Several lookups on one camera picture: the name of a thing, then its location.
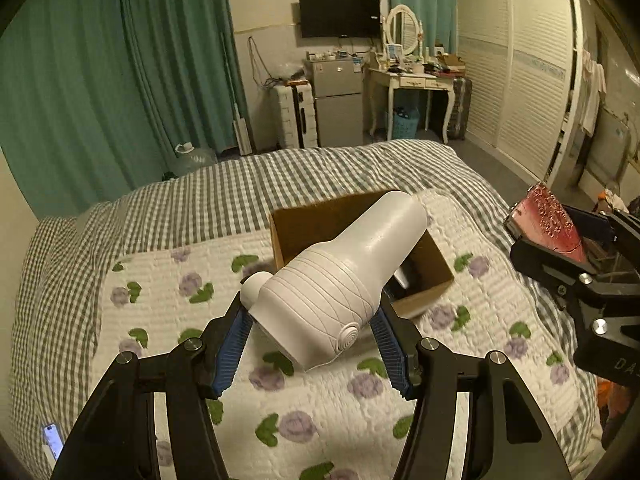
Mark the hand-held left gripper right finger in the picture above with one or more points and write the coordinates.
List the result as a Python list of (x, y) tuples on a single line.
[(392, 360)]

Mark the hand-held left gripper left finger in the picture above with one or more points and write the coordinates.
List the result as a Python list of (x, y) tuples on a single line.
[(230, 355)]

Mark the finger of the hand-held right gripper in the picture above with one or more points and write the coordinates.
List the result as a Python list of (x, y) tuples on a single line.
[(597, 227), (550, 270)]

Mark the pink patterned phone case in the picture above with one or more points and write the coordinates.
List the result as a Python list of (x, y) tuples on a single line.
[(547, 220)]

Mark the white hair dryer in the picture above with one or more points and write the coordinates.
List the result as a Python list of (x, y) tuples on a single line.
[(340, 280)]

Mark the brown cardboard box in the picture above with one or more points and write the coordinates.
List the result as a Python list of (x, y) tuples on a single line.
[(430, 270)]

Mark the white floral quilt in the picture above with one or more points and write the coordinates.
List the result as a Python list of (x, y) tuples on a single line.
[(165, 320)]

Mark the hanging white clothes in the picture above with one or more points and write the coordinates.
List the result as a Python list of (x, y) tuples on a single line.
[(594, 95)]

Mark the white louvred wardrobe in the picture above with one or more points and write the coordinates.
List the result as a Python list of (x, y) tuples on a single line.
[(520, 70)]

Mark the dark suitcase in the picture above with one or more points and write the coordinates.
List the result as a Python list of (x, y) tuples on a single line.
[(460, 110)]

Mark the grey checked bedsheet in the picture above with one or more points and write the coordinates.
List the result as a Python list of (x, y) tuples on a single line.
[(65, 270)]

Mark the smartphone with lit screen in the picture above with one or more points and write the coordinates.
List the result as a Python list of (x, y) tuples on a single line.
[(53, 441)]

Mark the clear water jug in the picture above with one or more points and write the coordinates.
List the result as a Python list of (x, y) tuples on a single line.
[(195, 160)]

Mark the blue plastic basket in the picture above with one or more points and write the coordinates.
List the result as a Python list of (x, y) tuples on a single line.
[(405, 124)]

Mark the white flat mop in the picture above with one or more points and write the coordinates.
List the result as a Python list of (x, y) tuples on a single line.
[(243, 135)]

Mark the white dressing table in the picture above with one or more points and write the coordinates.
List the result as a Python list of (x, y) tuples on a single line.
[(415, 81)]

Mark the white ribbed suitcase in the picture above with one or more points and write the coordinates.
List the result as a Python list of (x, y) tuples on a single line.
[(290, 117)]

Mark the small grey fridge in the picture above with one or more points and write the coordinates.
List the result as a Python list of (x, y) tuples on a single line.
[(337, 105)]

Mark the oval white vanity mirror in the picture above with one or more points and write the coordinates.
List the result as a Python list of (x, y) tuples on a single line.
[(402, 30)]

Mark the wide green curtain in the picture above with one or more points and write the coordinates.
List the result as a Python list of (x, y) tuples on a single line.
[(100, 70)]

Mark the black wall television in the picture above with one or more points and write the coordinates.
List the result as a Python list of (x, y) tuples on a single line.
[(339, 16)]

